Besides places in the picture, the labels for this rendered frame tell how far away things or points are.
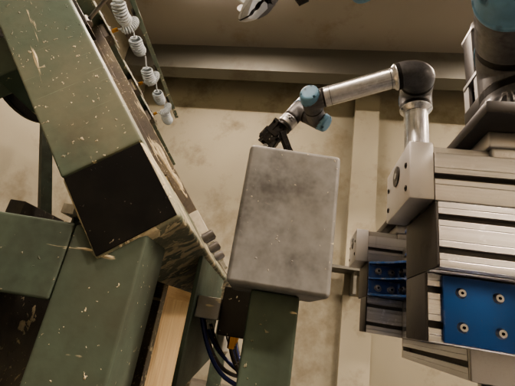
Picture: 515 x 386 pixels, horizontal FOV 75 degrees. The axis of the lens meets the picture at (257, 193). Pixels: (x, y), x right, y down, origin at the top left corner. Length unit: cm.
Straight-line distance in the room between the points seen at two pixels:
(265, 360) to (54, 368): 22
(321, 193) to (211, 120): 444
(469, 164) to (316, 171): 22
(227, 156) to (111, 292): 411
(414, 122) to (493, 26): 79
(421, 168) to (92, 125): 45
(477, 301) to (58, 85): 64
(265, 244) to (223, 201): 384
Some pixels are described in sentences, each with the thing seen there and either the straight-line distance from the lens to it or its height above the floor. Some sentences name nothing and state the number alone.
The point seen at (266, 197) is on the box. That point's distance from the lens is 41.
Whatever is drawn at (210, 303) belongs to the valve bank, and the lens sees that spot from 67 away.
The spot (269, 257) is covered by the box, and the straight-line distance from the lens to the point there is 39.
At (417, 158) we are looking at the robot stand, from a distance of 53.
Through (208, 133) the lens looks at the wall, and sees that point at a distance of 473.
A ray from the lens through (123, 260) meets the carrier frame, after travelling 42.
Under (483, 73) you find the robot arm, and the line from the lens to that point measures 72.
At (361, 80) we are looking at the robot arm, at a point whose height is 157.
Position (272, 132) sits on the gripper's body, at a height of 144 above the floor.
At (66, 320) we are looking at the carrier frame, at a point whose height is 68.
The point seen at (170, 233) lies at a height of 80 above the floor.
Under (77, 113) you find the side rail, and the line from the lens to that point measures 52.
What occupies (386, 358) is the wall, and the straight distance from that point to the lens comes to 399.
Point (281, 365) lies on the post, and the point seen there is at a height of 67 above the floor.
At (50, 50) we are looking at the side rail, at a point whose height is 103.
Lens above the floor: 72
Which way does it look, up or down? 20 degrees up
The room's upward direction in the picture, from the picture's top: 10 degrees clockwise
